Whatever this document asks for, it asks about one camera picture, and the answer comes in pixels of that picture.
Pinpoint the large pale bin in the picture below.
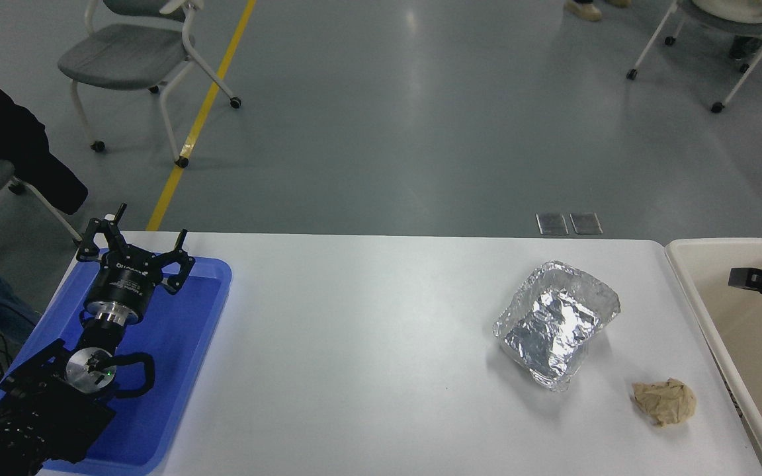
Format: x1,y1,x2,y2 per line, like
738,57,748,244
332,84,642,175
663,237,762,476

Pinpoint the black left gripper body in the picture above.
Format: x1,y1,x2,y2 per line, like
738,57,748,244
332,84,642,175
85,253,160,312

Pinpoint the crumpled silver foil tray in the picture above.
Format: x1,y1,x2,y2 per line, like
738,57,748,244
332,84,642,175
492,260,622,393

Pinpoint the crumpled tan paper ball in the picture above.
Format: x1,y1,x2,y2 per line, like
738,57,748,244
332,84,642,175
632,378,697,428

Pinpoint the grey chair with white frame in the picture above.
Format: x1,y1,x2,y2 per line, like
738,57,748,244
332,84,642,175
57,0,243,169
626,0,762,114

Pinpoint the blue plastic tray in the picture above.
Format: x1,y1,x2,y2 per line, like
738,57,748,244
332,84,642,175
0,255,233,475

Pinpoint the person's dark shoe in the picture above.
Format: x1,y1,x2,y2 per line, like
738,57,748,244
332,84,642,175
730,36,762,60

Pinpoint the metal floor plate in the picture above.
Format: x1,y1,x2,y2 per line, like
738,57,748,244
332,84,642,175
536,213,570,237
570,212,603,236

